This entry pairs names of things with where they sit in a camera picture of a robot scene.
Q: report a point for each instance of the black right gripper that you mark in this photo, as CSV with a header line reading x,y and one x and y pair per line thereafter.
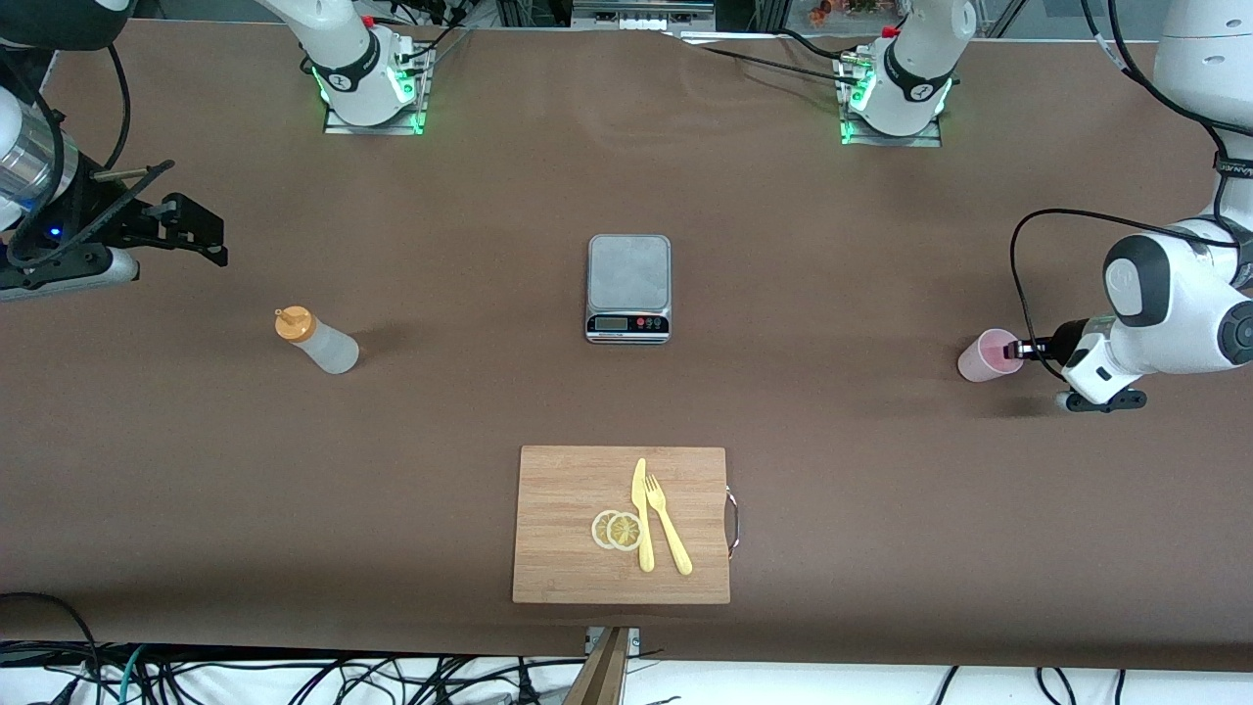
x,y
90,213

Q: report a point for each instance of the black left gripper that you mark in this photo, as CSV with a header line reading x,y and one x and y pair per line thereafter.
x,y
1067,344

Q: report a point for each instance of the pink plastic cup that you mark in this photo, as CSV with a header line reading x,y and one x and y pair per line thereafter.
x,y
979,364

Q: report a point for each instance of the translucent sauce bottle orange cap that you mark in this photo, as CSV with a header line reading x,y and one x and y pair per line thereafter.
x,y
328,351

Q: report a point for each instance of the brown table cover sheet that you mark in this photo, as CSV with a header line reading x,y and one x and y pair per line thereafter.
x,y
881,490

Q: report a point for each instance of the orange background objects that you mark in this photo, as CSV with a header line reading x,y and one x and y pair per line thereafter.
x,y
842,10

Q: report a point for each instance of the yellow plastic fork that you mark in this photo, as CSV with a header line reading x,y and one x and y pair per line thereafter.
x,y
671,534

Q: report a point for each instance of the silver digital kitchen scale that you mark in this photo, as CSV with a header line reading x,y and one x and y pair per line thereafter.
x,y
626,274

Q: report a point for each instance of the yellow plastic knife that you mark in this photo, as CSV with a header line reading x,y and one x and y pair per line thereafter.
x,y
644,539

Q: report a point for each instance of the lemon slice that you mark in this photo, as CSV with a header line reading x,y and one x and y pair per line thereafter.
x,y
625,532

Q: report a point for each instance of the wooden cutting board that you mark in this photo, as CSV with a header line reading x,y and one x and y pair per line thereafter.
x,y
568,509

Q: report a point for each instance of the wooden beam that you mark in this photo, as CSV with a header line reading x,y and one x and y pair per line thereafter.
x,y
599,681

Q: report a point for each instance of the black left camera mount bracket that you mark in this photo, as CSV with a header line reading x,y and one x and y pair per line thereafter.
x,y
1111,401

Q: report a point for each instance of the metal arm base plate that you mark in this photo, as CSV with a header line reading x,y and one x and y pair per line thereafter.
x,y
377,129
891,140

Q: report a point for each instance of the aluminium profile frame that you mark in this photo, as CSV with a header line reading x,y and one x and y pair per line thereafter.
x,y
548,12

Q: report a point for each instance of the small metal table bracket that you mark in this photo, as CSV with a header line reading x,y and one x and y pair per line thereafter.
x,y
634,638

